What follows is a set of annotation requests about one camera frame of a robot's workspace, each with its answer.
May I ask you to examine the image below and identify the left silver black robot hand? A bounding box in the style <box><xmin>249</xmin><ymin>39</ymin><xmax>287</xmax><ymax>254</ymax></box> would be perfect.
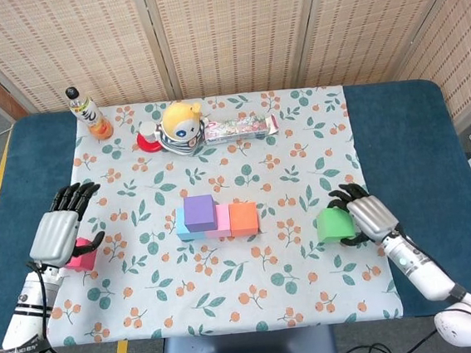
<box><xmin>22</xmin><ymin>180</ymin><xmax>110</xmax><ymax>273</ymax></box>

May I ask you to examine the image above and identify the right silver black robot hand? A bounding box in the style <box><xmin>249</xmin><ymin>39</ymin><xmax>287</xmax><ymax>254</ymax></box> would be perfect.
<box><xmin>326</xmin><ymin>179</ymin><xmax>402</xmax><ymax>250</ymax></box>

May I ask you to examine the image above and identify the red foam cube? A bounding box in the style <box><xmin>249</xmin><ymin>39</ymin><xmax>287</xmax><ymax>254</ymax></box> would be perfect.
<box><xmin>62</xmin><ymin>235</ymin><xmax>100</xmax><ymax>274</ymax></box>

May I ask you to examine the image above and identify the green foam cube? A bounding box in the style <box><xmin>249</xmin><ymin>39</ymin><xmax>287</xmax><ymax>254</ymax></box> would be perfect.
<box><xmin>315</xmin><ymin>205</ymin><xmax>358</xmax><ymax>244</ymax></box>

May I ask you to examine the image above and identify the light blue foam cube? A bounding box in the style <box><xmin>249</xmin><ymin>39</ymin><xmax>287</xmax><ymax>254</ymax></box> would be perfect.
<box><xmin>174</xmin><ymin>205</ymin><xmax>207</xmax><ymax>242</ymax></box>

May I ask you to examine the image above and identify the orange foam cube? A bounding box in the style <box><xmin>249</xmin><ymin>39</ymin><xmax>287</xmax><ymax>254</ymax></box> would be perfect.
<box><xmin>228</xmin><ymin>201</ymin><xmax>261</xmax><ymax>238</ymax></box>

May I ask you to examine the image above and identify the purple foam cube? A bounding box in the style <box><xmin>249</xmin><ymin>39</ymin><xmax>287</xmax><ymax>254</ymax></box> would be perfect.
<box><xmin>182</xmin><ymin>194</ymin><xmax>220</xmax><ymax>235</ymax></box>

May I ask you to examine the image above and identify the teal padded table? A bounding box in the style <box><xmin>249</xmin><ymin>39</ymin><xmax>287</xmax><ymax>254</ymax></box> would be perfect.
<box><xmin>0</xmin><ymin>71</ymin><xmax>471</xmax><ymax>353</ymax></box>

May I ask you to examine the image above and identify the orange juice bottle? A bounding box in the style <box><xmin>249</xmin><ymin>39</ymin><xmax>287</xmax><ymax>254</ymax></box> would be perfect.
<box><xmin>64</xmin><ymin>83</ymin><xmax>115</xmax><ymax>144</ymax></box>

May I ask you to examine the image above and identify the pink foam cube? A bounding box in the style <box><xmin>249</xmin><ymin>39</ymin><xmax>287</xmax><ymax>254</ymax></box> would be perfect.
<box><xmin>203</xmin><ymin>203</ymin><xmax>234</xmax><ymax>240</ymax></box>

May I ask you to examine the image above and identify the floral print tablecloth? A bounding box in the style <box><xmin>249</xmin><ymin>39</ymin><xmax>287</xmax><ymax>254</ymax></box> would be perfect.
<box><xmin>22</xmin><ymin>80</ymin><xmax>404</xmax><ymax>353</ymax></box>

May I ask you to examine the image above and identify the snack package box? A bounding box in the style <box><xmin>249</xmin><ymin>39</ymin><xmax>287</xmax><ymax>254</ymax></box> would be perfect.
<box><xmin>202</xmin><ymin>112</ymin><xmax>281</xmax><ymax>147</ymax></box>

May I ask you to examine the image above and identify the yellow plush toy striped shirt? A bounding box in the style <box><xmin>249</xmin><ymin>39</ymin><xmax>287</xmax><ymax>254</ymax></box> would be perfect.
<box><xmin>152</xmin><ymin>98</ymin><xmax>214</xmax><ymax>159</ymax></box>

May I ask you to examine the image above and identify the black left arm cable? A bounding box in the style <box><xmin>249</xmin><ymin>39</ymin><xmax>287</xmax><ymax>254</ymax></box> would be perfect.
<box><xmin>26</xmin><ymin>249</ymin><xmax>159</xmax><ymax>353</ymax></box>

